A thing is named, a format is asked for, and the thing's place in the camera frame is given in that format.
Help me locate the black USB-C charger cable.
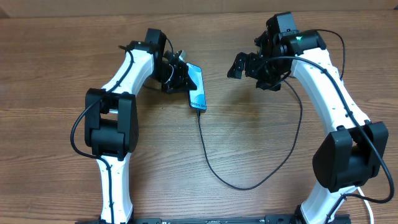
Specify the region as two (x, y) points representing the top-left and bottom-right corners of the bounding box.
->
(195, 29), (346, 191)

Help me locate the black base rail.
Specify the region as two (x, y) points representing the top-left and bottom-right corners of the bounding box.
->
(75, 214), (351, 224)

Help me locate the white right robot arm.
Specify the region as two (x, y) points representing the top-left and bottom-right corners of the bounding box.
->
(227, 12), (389, 223)

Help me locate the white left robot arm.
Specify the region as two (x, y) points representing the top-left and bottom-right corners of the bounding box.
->
(70, 29), (198, 223)

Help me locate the Galaxy S24+ smartphone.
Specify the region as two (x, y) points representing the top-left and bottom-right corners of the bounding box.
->
(187, 63), (206, 111)

